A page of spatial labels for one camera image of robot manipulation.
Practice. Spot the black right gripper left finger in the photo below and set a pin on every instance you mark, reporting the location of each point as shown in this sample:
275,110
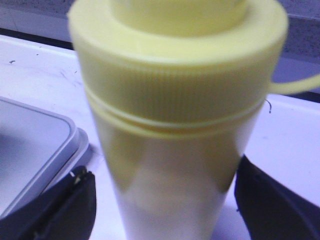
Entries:
66,211

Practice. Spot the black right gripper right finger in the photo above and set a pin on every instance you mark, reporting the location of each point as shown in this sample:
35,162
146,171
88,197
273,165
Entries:
270,210

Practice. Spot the yellow squeeze bottle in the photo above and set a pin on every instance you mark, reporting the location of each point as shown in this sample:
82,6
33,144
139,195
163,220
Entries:
175,88

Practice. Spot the silver digital kitchen scale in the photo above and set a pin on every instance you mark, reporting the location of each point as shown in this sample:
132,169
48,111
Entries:
37,149

